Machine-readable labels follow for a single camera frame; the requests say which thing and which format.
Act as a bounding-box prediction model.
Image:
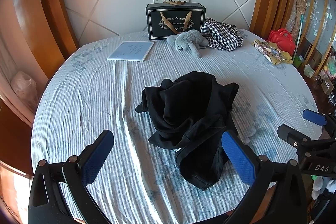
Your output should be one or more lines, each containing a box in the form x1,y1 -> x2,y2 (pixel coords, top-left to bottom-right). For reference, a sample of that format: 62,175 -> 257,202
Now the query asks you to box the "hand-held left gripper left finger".
28,130 -> 114,224

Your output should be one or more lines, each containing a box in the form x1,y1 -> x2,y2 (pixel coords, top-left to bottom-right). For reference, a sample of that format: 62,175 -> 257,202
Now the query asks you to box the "black white checked cloth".
201,17 -> 244,52

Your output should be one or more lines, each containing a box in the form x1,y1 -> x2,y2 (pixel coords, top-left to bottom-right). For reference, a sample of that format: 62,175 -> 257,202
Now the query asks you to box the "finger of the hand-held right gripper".
302,109 -> 336,133
277,124 -> 317,152

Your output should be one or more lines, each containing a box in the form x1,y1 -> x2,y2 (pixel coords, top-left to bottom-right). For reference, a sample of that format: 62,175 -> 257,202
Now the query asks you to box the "grey plush toy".
167,30 -> 209,59

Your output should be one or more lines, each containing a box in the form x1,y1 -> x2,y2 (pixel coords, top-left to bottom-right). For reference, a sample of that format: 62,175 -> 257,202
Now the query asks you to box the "white booklet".
107,41 -> 155,62

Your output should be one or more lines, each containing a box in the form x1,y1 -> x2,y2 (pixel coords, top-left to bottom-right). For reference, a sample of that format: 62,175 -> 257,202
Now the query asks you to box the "clear plastic bag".
10,71 -> 37,109

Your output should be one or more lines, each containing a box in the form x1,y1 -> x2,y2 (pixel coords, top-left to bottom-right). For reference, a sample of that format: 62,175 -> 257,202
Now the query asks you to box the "red toy bag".
268,28 -> 296,55

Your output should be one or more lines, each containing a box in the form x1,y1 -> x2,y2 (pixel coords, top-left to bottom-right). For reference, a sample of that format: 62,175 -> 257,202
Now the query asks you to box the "light green pole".
294,14 -> 305,56

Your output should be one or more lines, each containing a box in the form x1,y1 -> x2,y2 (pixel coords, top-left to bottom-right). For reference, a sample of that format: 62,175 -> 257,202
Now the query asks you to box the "black garment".
135,71 -> 240,191

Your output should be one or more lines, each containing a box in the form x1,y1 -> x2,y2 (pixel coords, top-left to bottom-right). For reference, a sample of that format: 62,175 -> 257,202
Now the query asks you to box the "wooden wardrobe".
0,0 -> 66,188

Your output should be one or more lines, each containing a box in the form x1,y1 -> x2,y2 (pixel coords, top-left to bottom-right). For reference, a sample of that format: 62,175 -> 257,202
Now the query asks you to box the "black gift bag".
146,2 -> 206,41

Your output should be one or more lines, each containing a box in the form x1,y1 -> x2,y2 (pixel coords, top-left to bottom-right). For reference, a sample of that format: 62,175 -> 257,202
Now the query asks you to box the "yellow embroidered cloth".
252,39 -> 294,66

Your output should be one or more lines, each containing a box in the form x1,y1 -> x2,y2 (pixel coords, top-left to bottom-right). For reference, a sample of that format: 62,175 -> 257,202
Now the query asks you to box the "patterned glass door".
299,0 -> 336,77

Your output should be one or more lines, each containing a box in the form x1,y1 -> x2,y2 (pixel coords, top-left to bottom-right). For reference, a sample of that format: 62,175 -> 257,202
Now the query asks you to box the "pale plush toy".
311,175 -> 331,199

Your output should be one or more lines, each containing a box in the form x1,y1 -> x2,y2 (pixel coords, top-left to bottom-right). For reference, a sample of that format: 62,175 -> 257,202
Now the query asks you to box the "striped pale bed sheet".
31,28 -> 324,224

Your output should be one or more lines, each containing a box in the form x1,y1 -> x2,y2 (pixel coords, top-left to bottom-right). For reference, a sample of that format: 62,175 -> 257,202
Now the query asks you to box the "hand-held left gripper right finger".
221,130 -> 307,224

